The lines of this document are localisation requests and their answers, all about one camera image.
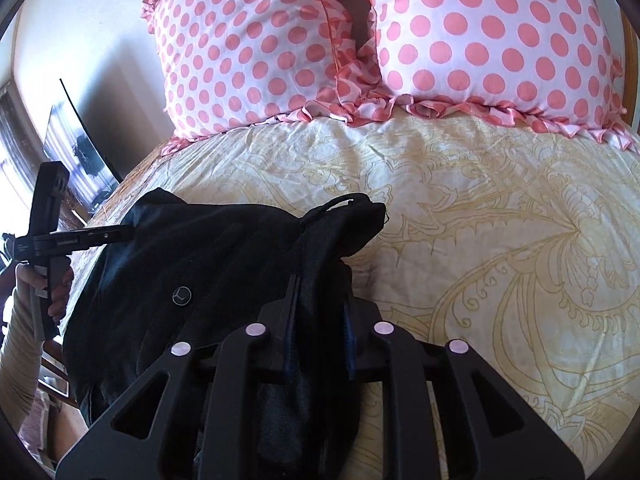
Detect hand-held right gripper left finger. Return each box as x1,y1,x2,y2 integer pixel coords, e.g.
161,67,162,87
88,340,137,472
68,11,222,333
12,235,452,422
55,274,303,480

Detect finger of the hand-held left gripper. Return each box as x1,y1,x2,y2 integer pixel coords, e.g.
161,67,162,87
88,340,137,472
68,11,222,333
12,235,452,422
50,226,137,252

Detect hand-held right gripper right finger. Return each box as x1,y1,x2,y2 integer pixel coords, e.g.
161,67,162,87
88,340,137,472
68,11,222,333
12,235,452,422
344,295,587,480

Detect black pants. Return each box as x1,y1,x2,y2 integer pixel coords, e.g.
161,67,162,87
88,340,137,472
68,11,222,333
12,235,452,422
62,187,389,480

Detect person's left forearm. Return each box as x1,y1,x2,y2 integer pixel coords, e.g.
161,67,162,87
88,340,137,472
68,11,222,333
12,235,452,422
0,302,52,443

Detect person's left hand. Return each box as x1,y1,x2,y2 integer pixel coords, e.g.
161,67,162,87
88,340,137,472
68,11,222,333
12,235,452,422
15,261,77,324

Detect flat screen television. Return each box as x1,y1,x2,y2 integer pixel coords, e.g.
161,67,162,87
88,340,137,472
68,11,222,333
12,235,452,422
42,79,124,207

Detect wooden chair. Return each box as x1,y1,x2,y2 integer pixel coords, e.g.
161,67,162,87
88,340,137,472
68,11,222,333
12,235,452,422
39,339,72,402

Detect yellow patterned bed quilt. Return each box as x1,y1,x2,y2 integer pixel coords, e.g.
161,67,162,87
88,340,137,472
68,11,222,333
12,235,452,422
67,107,640,480

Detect pink polka dot pillow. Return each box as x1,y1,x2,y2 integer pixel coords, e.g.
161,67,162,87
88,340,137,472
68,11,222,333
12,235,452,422
141,0,383,143
364,0,640,153

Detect wooden headboard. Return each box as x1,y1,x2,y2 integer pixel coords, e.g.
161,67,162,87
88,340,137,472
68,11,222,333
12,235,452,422
619,7,640,133

